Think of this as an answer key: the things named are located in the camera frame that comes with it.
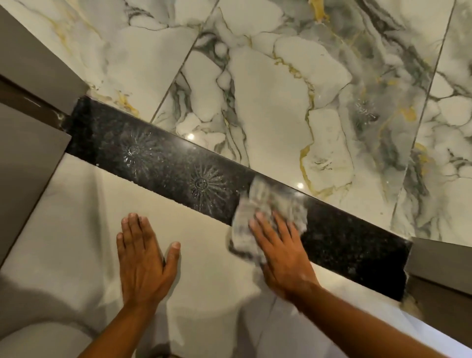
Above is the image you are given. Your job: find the person's left hand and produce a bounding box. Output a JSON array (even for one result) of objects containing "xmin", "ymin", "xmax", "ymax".
[{"xmin": 116, "ymin": 212, "xmax": 182, "ymax": 309}]

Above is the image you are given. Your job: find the person's right hand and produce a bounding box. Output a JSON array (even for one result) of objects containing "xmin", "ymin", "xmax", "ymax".
[{"xmin": 249, "ymin": 211, "xmax": 321, "ymax": 300}]

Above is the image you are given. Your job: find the checkered cleaning cloth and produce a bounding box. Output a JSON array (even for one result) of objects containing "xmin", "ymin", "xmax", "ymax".
[{"xmin": 228, "ymin": 177, "xmax": 309, "ymax": 265}]

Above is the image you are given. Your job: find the black granite threshold strip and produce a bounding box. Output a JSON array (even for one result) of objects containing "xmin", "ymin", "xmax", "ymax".
[{"xmin": 64, "ymin": 95, "xmax": 413, "ymax": 302}]

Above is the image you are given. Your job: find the person's right forearm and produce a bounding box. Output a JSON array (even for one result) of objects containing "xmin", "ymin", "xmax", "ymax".
[{"xmin": 295, "ymin": 282, "xmax": 447, "ymax": 358}]

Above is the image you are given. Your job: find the grey door frame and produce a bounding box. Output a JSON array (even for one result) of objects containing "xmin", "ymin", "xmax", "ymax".
[{"xmin": 404, "ymin": 237, "xmax": 472, "ymax": 334}]

